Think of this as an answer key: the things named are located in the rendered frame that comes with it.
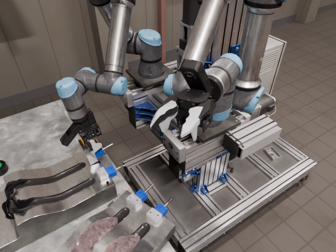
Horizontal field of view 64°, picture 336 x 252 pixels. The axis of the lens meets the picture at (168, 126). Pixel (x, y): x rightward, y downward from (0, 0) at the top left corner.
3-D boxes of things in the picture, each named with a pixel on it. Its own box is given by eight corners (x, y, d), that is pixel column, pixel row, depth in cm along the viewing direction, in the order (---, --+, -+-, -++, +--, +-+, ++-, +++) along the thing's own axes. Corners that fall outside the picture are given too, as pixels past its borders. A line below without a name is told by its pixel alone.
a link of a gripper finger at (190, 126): (197, 155, 53) (204, 127, 60) (195, 132, 50) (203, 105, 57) (181, 154, 54) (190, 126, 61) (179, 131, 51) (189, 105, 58)
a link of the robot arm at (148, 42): (158, 62, 142) (157, 37, 133) (134, 59, 144) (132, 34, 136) (164, 52, 151) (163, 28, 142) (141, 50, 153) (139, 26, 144)
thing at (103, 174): (124, 165, 124) (122, 157, 120) (129, 172, 120) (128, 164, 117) (97, 177, 118) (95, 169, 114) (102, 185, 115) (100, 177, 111)
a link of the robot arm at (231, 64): (241, 80, 79) (247, 54, 74) (227, 99, 72) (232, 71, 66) (216, 74, 82) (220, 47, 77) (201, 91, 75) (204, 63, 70)
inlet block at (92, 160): (112, 145, 128) (108, 137, 124) (116, 150, 124) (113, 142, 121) (87, 159, 123) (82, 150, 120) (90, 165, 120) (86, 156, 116)
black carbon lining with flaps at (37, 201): (84, 163, 123) (80, 149, 117) (98, 187, 113) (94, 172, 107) (2, 200, 108) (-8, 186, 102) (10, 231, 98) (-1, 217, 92)
